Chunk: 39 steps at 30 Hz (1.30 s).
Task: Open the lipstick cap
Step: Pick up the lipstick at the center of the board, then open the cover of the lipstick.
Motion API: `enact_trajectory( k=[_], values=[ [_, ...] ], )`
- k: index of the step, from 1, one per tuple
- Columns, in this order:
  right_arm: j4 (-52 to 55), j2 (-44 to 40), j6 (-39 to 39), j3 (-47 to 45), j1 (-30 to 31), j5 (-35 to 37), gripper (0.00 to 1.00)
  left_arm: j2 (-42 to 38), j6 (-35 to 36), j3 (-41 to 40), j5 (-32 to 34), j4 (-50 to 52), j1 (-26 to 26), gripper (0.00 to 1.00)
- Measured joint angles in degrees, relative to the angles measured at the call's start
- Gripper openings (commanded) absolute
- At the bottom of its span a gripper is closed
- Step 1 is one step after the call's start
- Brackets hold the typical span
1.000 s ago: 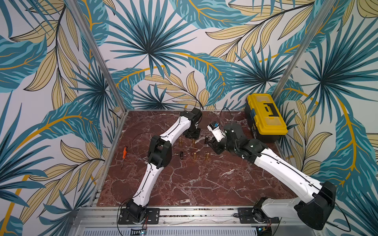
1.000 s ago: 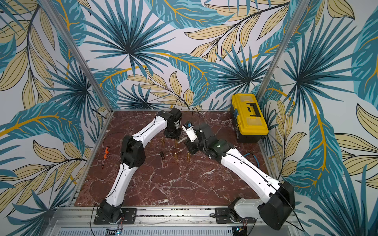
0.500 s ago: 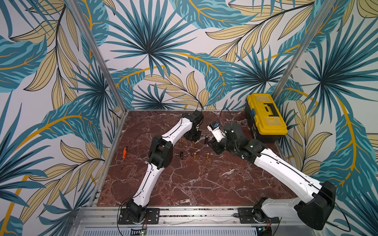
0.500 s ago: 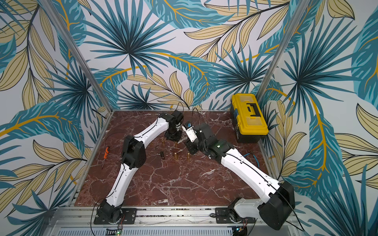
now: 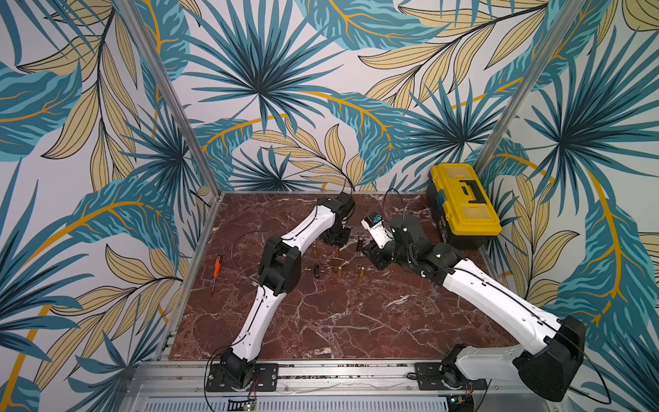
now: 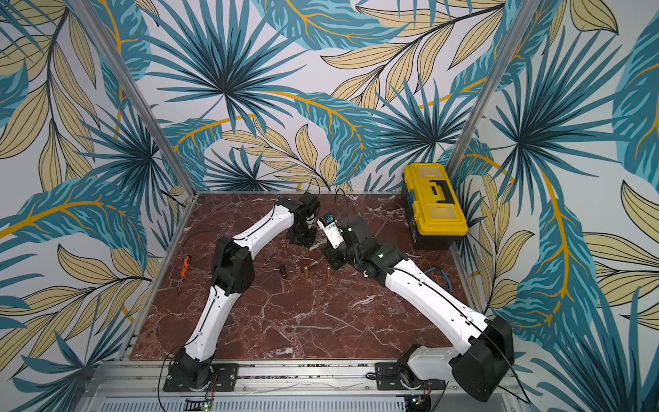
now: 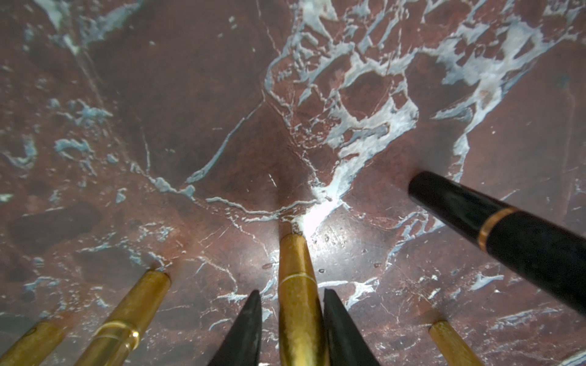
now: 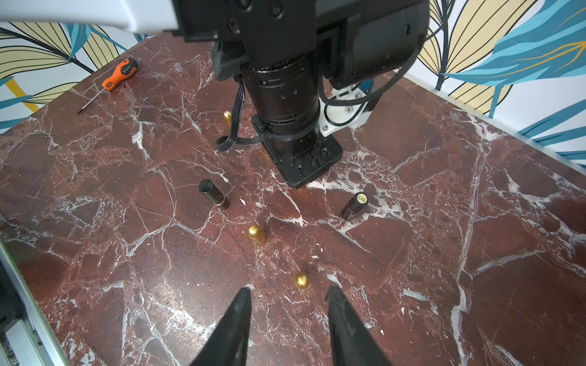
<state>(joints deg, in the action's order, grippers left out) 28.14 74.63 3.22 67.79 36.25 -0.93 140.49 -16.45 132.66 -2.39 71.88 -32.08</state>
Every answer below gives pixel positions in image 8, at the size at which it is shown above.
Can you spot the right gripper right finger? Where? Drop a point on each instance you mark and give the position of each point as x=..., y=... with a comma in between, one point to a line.
x=351, y=342

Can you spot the black lipstick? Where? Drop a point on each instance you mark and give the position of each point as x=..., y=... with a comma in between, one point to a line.
x=213, y=194
x=354, y=206

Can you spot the black lipstick back right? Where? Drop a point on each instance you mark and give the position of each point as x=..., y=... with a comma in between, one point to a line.
x=354, y=206

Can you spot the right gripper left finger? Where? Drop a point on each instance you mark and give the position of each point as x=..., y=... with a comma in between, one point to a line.
x=228, y=344

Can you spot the orange handled screwdriver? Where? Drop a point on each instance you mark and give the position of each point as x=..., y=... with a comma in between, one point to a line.
x=123, y=71

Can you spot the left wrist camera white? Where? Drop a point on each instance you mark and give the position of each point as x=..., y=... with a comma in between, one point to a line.
x=333, y=119

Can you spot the aluminium frame rail front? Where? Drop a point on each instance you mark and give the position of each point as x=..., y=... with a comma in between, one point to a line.
x=26, y=336

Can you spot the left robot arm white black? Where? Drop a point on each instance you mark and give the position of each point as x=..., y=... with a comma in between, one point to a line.
x=294, y=61

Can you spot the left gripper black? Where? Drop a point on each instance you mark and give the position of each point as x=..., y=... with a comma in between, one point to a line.
x=304, y=160

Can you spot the black lipstick front left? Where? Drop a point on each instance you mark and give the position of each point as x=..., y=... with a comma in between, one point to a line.
x=213, y=194

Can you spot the gold lipstick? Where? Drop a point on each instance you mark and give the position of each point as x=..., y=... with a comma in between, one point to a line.
x=228, y=119
x=256, y=234
x=302, y=280

